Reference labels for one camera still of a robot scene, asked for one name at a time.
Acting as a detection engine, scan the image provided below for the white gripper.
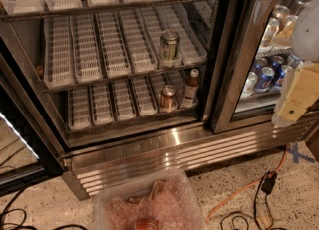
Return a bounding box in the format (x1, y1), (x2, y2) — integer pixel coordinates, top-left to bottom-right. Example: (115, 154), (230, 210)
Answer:
(271, 62), (319, 127)

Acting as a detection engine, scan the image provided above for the brown bottle white cap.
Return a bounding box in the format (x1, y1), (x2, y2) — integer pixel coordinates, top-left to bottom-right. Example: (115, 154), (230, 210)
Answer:
(182, 69), (199, 108)

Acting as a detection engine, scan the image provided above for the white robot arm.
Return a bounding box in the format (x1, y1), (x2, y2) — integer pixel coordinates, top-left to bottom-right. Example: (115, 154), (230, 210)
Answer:
(271, 0), (319, 127)

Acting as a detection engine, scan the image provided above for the glass fridge door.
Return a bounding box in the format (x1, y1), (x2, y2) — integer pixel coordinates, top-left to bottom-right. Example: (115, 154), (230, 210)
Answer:
(212, 0), (310, 132)

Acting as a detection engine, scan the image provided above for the steel fridge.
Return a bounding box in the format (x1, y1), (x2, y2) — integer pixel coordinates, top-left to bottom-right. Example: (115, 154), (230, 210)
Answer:
(0, 0), (318, 199)

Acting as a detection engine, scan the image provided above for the blue pepsi can rear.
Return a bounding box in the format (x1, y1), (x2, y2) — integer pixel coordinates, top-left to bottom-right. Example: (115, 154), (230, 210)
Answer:
(271, 55), (285, 84)

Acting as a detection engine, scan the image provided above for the blue pepsi can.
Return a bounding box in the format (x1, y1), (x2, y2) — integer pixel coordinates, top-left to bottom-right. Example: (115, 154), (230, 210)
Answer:
(254, 67), (275, 93)
(271, 55), (285, 84)

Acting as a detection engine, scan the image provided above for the silver diet can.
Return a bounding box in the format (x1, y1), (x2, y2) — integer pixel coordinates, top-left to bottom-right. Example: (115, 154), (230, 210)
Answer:
(241, 72), (257, 98)

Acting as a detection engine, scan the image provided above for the black power adapter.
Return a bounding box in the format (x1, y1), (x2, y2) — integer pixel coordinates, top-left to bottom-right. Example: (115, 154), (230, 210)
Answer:
(261, 171), (277, 195)

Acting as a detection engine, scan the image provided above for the brown soda can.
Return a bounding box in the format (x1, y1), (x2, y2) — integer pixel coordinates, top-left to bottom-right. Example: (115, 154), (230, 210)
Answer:
(160, 85), (176, 111)

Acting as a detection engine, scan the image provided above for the clear plastic bin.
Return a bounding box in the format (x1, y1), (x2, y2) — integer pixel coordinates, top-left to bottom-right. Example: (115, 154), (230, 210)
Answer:
(94, 168), (206, 230)

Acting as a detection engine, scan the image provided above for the red cola can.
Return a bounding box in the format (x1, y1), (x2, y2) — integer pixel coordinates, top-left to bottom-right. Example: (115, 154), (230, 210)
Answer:
(134, 219), (159, 230)

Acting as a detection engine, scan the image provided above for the orange extension cable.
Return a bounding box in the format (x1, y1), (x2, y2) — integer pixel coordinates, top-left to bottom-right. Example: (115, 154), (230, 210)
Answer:
(204, 144), (289, 225)

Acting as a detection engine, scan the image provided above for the black cable left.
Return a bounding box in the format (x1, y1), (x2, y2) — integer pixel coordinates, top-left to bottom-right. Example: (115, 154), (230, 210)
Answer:
(0, 187), (88, 230)

